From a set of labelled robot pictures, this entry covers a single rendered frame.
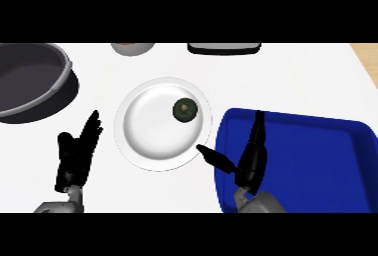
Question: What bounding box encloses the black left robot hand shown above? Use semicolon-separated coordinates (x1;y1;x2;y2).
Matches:
53;109;105;194

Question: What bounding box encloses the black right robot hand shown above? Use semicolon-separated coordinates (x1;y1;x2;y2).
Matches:
195;110;270;196

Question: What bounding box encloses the blue tray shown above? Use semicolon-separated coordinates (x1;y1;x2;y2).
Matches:
213;107;378;214

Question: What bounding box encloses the white round plate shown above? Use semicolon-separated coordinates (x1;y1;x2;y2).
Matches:
114;77;214;173

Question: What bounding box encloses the dark green squash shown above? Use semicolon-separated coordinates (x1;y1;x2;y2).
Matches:
171;97;199;124

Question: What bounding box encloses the dark grey pot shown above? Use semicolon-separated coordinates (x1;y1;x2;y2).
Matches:
0;43;81;125

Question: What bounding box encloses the grey bowl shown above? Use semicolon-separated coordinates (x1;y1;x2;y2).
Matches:
109;43;157;57

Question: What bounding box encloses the pale wooden board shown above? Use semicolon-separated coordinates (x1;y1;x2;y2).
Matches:
349;43;378;80

